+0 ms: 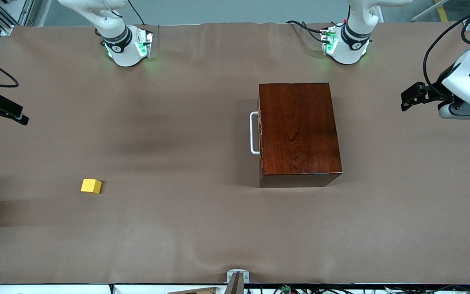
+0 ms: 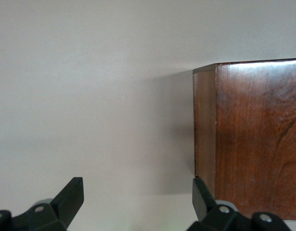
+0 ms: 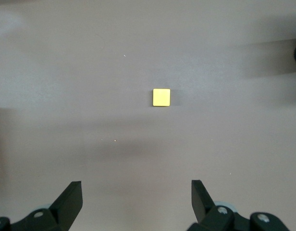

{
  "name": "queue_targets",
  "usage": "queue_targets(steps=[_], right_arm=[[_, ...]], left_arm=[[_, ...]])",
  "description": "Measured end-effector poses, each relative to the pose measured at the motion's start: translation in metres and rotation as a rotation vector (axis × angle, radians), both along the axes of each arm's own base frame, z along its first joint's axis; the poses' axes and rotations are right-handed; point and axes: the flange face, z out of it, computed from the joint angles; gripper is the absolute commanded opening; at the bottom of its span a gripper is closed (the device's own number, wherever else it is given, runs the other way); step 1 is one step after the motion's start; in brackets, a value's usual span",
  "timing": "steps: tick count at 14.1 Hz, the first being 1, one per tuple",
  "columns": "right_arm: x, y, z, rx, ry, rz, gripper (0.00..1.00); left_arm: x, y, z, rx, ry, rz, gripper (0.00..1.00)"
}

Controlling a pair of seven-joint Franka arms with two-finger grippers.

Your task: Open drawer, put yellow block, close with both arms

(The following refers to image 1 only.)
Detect dark brown wooden box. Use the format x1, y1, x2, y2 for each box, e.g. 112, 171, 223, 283
258, 82, 343, 188

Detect black left base cables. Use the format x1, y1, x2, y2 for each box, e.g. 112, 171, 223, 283
286, 20, 327, 43

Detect grey metal camera bracket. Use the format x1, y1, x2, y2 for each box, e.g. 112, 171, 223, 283
227, 269, 250, 294

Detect light wood drawer white handle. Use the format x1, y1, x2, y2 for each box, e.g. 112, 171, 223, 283
250, 93, 264, 177

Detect yellow wooden block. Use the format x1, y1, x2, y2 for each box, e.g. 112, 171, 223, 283
81, 179, 102, 194

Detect black right base cable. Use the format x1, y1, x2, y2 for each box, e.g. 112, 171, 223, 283
127, 0, 146, 26

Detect brown table cover sheet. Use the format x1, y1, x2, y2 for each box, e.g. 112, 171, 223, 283
0, 22, 470, 285

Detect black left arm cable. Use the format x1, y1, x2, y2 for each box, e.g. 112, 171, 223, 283
423, 10, 470, 98

